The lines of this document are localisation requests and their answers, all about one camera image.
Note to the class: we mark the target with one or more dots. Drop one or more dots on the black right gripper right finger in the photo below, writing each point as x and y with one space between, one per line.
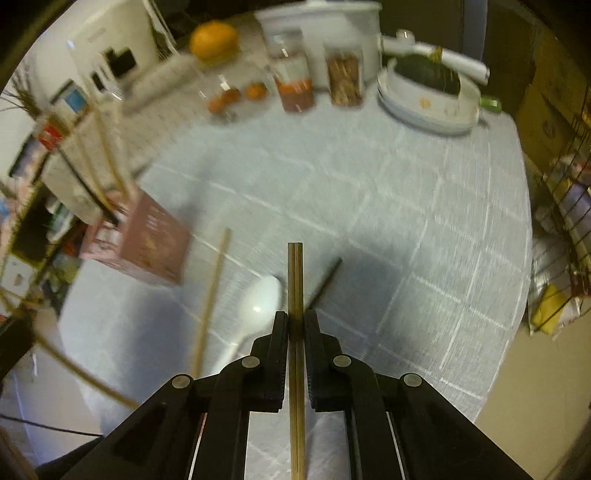
397 428

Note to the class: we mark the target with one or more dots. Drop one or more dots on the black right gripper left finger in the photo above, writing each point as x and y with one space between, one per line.
195 428

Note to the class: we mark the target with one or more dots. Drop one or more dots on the thin bamboo chopstick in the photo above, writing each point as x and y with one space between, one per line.
200 344

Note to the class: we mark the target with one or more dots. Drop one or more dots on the wide wooden chopstick pair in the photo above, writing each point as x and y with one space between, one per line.
296 371

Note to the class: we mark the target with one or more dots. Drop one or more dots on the white plastic spoon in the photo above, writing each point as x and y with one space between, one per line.
255 315

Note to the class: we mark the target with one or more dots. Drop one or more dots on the black chopstick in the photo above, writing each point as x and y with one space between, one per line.
324 284

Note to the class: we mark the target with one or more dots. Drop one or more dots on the grey checked tablecloth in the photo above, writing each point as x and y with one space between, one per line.
434 233

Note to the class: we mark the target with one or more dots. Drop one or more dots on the pink perforated utensil holder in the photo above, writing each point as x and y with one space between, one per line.
147 243

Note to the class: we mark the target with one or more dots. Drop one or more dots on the floral cloth on cabinet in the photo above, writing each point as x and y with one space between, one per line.
160 118

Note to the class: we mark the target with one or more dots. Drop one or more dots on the stacked white bowls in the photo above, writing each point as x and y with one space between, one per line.
429 109

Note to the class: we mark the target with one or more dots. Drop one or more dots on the glass jar with oranges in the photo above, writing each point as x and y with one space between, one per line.
234 91

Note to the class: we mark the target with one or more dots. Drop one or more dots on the dark green squash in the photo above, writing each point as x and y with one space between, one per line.
429 73

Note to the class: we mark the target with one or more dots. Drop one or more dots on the jar with brown snacks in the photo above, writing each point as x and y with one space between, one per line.
344 62

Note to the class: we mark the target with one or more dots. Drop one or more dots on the large orange fruit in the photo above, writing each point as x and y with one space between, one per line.
214 42

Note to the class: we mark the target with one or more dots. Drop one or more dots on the jar with red contents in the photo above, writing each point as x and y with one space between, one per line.
291 73

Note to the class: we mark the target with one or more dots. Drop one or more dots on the white air fryer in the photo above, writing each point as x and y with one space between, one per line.
121 38

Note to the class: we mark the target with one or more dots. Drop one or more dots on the white rice cooker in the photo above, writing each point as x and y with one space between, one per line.
322 23

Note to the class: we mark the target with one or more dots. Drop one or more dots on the black wire rack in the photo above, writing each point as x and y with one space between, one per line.
560 288

